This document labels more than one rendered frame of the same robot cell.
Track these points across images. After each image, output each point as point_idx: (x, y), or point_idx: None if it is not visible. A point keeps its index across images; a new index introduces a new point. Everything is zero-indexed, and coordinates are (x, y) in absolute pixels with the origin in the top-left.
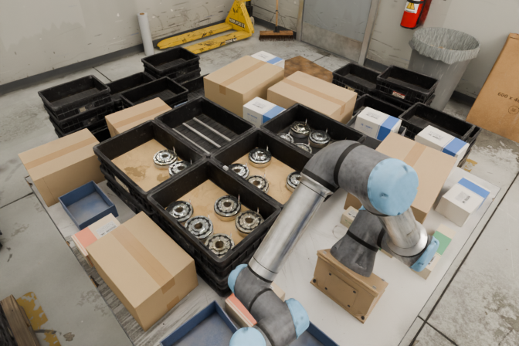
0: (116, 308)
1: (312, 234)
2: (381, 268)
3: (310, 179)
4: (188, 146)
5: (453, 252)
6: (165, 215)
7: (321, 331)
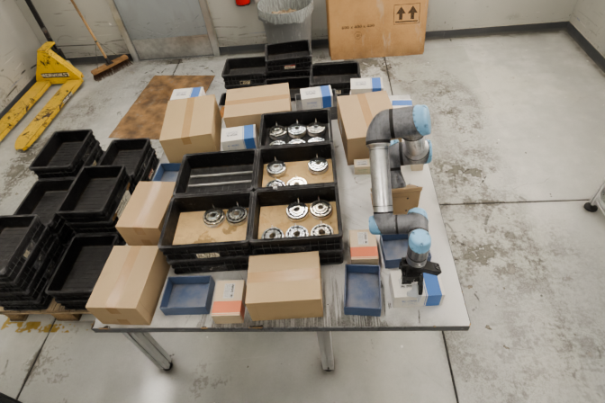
0: (291, 324)
1: (347, 192)
2: None
3: (380, 143)
4: (230, 193)
5: None
6: (277, 241)
7: None
